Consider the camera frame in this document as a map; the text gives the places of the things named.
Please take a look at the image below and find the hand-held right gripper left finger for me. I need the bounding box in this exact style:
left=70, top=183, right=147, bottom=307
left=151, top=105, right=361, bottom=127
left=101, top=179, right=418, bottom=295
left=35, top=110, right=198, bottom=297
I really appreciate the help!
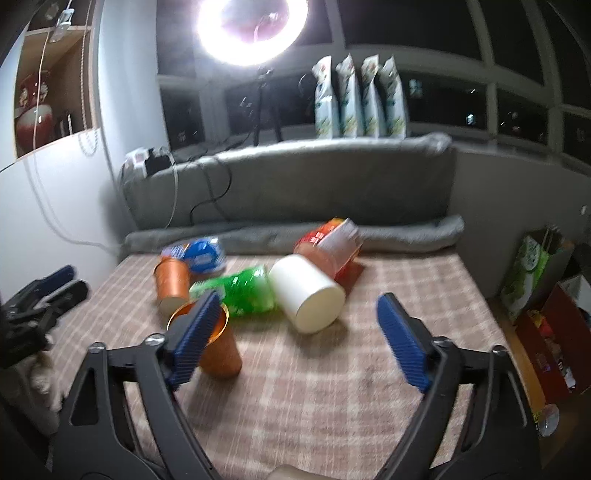
left=48, top=292, right=223, bottom=480

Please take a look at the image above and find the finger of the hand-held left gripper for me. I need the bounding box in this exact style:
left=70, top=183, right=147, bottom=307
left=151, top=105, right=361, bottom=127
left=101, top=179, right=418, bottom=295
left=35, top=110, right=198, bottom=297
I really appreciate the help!
left=39, top=280, right=90, bottom=320
left=17, top=265, right=77, bottom=297

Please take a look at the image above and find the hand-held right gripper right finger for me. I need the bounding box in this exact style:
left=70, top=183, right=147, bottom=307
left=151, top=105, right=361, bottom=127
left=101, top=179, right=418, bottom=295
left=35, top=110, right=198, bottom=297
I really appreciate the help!
left=373, top=292, right=542, bottom=480

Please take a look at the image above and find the white cup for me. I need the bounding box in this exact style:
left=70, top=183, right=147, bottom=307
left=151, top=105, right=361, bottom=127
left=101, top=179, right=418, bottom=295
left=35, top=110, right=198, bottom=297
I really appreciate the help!
left=268, top=254, right=346, bottom=335

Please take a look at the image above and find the orange cup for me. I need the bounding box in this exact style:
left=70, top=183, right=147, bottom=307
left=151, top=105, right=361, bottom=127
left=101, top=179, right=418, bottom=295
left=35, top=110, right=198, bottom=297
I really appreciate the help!
left=167, top=302, right=243, bottom=380
left=153, top=257, right=192, bottom=316

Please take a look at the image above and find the white fluffy cloth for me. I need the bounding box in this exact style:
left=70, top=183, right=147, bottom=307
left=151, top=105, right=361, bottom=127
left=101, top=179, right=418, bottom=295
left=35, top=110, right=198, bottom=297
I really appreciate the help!
left=27, top=353, right=68, bottom=412

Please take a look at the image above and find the green plastic bottle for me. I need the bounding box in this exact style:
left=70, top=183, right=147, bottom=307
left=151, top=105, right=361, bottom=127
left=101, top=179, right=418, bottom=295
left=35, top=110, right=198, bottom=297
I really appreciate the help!
left=189, top=264, right=278, bottom=319

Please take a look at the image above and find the blue snack packet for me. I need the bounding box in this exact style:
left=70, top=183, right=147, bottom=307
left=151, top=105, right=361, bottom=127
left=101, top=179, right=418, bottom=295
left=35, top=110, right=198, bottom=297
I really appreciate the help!
left=161, top=236, right=227, bottom=280

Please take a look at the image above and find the grey rolled cushion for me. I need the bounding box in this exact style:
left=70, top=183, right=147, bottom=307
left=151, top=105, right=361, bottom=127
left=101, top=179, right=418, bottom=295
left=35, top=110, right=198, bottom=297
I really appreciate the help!
left=124, top=214, right=465, bottom=256

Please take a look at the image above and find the red snack packet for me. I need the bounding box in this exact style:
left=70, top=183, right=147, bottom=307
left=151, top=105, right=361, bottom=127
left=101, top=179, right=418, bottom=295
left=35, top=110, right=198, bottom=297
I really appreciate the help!
left=294, top=217, right=364, bottom=294

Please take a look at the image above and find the white power strip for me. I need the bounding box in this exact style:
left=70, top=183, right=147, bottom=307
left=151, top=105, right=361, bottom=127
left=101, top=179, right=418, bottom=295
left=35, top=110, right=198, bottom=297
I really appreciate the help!
left=124, top=146, right=175, bottom=177

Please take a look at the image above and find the green paper bag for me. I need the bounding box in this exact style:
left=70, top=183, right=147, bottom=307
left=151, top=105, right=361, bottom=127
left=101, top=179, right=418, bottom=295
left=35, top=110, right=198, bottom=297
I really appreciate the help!
left=500, top=228, right=574, bottom=325

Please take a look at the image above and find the red cardboard box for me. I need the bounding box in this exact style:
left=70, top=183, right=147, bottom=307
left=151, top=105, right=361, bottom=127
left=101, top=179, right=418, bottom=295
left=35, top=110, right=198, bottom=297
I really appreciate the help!
left=514, top=281, right=591, bottom=408

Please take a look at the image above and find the red white vase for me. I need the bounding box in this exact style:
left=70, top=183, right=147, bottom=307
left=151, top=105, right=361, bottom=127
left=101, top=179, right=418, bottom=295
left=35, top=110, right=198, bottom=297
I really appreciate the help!
left=15, top=71, right=54, bottom=149

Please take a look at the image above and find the grey sofa backrest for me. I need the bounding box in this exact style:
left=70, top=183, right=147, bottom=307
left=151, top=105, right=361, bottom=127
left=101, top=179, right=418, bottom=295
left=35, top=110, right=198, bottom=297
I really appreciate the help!
left=120, top=132, right=456, bottom=232

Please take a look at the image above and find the black tripod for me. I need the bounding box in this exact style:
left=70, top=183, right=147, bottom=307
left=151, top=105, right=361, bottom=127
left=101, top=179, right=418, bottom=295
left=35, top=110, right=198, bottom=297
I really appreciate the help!
left=239, top=65, right=285, bottom=147

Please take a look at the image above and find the white green standing bag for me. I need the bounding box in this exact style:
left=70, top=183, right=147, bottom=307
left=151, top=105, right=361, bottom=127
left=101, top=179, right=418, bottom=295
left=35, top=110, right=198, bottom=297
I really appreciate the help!
left=379, top=56, right=410, bottom=138
left=312, top=55, right=336, bottom=140
left=361, top=55, right=387, bottom=138
left=335, top=53, right=363, bottom=138

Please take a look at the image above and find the long white charging cable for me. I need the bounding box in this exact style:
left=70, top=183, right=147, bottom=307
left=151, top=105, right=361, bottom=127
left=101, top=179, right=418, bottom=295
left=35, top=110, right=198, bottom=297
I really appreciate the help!
left=23, top=0, right=122, bottom=254

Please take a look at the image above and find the black cable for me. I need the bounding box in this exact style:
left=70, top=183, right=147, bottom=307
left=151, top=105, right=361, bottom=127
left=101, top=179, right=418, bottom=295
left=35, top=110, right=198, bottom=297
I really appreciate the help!
left=189, top=157, right=233, bottom=227

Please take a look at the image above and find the wooden wall shelf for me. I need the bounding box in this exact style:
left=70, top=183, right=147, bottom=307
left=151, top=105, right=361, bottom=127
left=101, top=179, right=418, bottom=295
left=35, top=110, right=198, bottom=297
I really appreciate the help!
left=11, top=0, right=103, bottom=161

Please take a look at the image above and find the ring light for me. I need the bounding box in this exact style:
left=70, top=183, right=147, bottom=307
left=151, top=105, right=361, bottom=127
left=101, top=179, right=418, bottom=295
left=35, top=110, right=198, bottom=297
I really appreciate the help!
left=196, top=0, right=310, bottom=66

